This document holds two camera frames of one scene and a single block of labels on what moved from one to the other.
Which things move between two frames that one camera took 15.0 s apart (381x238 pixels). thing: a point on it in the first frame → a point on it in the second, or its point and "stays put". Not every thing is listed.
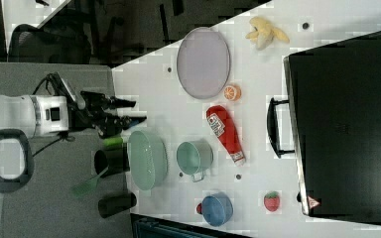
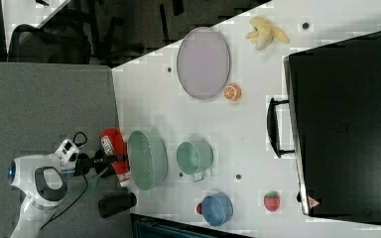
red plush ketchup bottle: [225, 129] → [113, 142]
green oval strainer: [148, 159] stays put
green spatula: [87, 186] stays put
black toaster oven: [343, 126] stays put
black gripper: [97, 114] → [98, 163]
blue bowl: [217, 209] stays put
